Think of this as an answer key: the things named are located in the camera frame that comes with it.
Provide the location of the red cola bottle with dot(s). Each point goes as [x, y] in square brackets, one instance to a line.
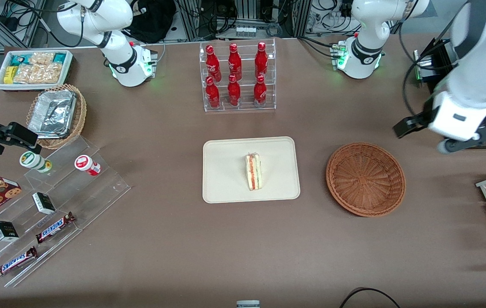
[234, 92]
[234, 62]
[261, 60]
[213, 94]
[213, 64]
[260, 92]

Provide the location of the triangular sandwich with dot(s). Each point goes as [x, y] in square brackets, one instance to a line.
[253, 171]

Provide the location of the yellow snack packet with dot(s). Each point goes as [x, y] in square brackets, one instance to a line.
[9, 75]

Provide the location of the black bag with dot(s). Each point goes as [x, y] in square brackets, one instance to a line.
[153, 19]

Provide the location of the large clear rice snack bag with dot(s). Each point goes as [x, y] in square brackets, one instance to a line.
[37, 73]

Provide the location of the green-lid white drink bottle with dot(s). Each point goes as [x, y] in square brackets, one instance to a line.
[33, 160]

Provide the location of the round brown wicker basket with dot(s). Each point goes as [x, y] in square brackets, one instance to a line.
[365, 179]

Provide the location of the small grey device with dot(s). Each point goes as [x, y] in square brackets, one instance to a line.
[248, 304]

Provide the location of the brown Snickers bar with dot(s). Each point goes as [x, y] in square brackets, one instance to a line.
[54, 227]
[15, 262]

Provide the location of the small clear rice snack bag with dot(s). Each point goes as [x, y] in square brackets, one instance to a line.
[41, 58]

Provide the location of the beige rectangular tray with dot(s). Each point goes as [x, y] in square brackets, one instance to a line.
[225, 171]

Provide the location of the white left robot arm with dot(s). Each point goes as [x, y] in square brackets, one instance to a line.
[482, 55]

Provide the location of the aluminium foil tray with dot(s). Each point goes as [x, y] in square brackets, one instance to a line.
[52, 113]

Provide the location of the clear acrylic stepped display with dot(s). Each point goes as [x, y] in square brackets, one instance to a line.
[97, 192]

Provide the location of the teal snack packet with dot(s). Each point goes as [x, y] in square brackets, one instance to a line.
[19, 60]
[59, 58]

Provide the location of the clear acrylic bottle rack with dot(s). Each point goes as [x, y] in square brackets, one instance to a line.
[245, 107]

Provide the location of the black food warmer cabinet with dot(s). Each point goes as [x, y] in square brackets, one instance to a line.
[437, 60]

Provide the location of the white power strip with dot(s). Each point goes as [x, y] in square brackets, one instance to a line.
[245, 31]

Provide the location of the oval tan wicker basket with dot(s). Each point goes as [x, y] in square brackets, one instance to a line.
[81, 111]

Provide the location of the white snack bin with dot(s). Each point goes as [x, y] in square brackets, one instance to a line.
[1, 83]

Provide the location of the red-lid white drink bottle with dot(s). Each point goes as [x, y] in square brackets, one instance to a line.
[85, 164]

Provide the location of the small black box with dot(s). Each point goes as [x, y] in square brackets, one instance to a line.
[43, 203]
[5, 231]

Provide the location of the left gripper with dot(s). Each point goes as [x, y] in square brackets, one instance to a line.
[419, 120]

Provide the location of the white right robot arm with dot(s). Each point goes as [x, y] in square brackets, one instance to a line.
[97, 17]

